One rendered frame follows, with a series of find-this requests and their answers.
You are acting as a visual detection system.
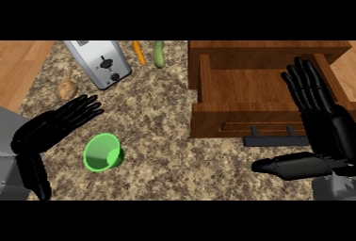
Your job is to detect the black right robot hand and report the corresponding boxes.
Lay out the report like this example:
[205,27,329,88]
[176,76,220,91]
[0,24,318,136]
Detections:
[250,56,356,182]

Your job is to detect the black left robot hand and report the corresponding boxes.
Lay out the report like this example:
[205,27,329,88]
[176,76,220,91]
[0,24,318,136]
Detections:
[10,94,106,201]

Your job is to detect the green cup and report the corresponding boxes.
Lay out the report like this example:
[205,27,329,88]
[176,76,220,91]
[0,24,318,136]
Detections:
[83,132,127,173]

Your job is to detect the wooden drawer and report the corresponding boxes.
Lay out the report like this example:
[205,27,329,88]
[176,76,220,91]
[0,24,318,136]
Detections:
[188,53,356,139]

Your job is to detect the brown potato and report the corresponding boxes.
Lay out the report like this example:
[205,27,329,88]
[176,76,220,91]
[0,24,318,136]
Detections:
[58,78,80,101]

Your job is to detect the silver toaster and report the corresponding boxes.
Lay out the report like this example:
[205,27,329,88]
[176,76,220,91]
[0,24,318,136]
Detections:
[62,40,133,91]

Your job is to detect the wooden cabinet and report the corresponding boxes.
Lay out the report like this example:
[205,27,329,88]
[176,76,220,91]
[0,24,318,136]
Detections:
[186,40,353,90]

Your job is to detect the orange carrot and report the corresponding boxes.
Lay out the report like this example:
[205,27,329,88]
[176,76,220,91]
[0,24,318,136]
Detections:
[131,40,148,67]

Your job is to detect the green cucumber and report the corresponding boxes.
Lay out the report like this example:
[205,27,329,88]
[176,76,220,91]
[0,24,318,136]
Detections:
[154,40,167,70]

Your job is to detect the dark grey drawer handle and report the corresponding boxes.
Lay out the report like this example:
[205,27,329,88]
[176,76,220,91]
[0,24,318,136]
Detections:
[244,125,312,148]

